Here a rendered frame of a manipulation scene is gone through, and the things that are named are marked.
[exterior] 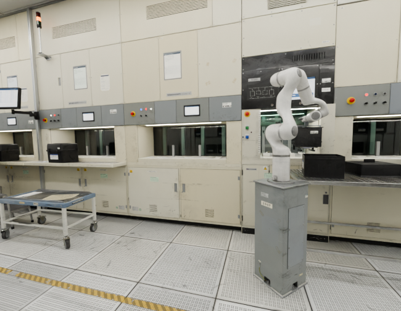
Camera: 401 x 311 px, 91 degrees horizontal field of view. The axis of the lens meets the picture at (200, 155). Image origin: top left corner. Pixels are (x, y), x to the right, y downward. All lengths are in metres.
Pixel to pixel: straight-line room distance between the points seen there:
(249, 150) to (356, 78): 1.20
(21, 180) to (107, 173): 1.67
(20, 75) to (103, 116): 1.65
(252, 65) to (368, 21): 1.06
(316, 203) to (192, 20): 2.40
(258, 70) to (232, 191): 1.35
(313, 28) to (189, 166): 1.89
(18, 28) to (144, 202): 3.23
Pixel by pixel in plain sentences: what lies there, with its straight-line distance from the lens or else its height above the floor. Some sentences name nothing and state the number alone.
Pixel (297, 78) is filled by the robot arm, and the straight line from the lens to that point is 1.55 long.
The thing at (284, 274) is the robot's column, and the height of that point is 0.16.
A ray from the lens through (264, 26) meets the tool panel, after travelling 2.51.
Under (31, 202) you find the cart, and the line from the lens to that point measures 2.75.
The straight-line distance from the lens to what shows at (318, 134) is 2.04.
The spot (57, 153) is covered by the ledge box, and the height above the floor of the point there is 0.92.
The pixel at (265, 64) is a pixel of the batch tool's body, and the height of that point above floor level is 1.85.
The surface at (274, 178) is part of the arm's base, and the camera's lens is 1.50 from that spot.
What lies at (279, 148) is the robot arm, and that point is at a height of 1.01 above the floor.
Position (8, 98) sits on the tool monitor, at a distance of 3.52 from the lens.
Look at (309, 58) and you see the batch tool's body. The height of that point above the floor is 1.87.
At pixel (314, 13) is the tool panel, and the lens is 2.59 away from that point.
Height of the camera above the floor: 1.07
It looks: 4 degrees down
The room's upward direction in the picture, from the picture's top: 1 degrees counter-clockwise
